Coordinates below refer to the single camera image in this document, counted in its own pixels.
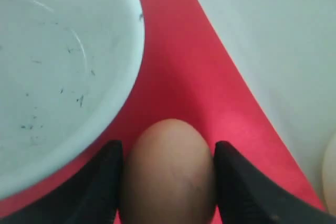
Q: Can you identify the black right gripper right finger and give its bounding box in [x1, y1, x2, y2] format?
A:
[214, 141, 335, 224]

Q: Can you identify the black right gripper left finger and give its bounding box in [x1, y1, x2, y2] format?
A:
[1, 140, 123, 223]

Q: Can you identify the brown egg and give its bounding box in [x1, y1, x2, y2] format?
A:
[119, 119, 216, 223]

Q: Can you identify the cream plastic bin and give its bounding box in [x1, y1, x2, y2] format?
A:
[322, 134, 335, 215]

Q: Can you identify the red tablecloth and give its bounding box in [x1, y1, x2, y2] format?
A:
[1, 0, 323, 223]

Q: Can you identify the white ceramic bowl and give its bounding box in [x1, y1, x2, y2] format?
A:
[1, 0, 144, 199]

